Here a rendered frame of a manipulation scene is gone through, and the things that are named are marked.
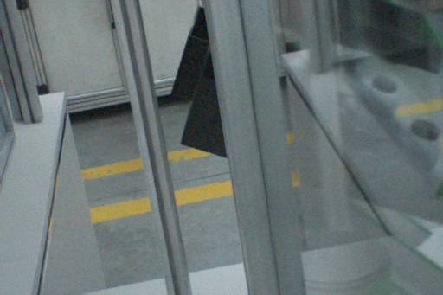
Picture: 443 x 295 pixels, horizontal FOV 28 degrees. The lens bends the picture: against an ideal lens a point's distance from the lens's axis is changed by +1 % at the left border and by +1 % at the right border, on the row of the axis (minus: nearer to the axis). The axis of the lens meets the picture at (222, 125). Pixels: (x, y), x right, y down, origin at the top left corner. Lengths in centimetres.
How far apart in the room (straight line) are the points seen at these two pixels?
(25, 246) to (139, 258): 165
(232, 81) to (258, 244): 8
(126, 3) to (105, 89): 398
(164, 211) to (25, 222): 100
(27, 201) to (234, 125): 154
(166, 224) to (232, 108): 48
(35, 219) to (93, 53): 291
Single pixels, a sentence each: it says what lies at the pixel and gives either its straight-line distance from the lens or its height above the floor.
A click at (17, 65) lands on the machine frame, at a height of 102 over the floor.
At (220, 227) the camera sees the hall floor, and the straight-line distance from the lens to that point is 344.
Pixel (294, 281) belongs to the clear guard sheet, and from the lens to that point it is 33.
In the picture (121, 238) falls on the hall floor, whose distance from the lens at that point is 350.
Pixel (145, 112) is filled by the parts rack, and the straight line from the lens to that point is 79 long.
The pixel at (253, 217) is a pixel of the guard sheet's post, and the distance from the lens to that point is 39.
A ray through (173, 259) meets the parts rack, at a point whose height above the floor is 121.
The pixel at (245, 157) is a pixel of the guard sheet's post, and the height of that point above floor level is 148.
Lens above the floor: 163
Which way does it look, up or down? 22 degrees down
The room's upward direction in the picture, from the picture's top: 9 degrees counter-clockwise
